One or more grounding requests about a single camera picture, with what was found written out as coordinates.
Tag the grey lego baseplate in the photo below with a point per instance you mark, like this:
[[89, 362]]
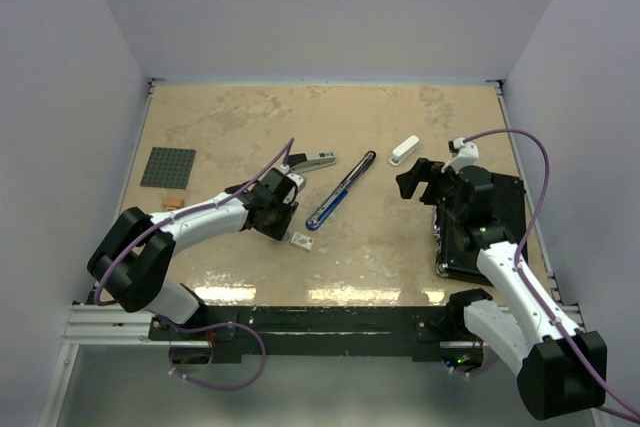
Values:
[[168, 168]]

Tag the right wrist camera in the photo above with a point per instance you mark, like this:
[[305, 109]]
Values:
[[463, 154]]

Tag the white stapler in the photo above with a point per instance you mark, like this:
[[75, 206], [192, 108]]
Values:
[[402, 151]]

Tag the small wooden block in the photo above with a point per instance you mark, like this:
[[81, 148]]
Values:
[[170, 203]]

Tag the silver black stapler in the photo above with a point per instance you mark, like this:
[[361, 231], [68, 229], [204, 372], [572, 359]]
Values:
[[302, 162]]

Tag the black base frame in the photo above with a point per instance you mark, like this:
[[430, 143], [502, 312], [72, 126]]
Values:
[[229, 333]]

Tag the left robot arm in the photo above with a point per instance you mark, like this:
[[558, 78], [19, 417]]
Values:
[[132, 260]]

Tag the blue black stapler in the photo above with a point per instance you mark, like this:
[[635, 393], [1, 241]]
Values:
[[326, 208]]

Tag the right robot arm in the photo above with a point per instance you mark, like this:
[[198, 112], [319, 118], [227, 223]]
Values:
[[558, 367]]

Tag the black case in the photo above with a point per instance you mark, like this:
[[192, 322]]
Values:
[[509, 207]]

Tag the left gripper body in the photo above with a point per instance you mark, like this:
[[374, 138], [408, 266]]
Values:
[[279, 219]]

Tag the white staple box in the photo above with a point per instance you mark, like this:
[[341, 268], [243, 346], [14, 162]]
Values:
[[302, 241]]

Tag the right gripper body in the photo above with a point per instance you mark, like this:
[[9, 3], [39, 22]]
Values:
[[441, 188]]

